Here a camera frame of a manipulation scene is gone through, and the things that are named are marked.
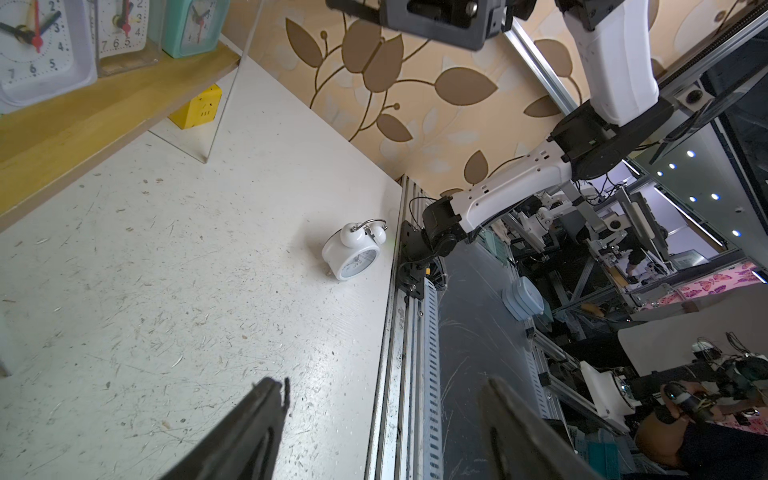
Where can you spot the white twin-bell clock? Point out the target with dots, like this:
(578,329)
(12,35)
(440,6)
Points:
(354,248)

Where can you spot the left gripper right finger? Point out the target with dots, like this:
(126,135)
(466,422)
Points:
(520,445)

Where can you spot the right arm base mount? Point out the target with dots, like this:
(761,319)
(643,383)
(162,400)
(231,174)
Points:
(420,247)

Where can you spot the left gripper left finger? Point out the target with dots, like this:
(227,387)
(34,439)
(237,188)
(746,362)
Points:
(245,444)

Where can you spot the transparent grey square clock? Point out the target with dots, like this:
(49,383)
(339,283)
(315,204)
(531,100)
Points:
(126,34)

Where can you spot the small mint square clock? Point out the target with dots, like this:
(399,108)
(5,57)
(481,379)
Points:
(193,27)

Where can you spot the lilac square alarm clock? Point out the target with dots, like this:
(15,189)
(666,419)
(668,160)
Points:
(46,51)

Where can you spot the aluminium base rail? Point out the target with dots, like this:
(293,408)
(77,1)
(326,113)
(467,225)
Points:
(406,435)

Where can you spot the yellow sticky note pad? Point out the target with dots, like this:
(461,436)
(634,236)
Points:
(200,110)

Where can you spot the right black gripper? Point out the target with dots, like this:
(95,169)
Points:
(461,23)

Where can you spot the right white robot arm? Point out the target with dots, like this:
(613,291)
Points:
(624,108)

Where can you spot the blue grey round stack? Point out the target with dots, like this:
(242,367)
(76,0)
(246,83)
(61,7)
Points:
(523,300)

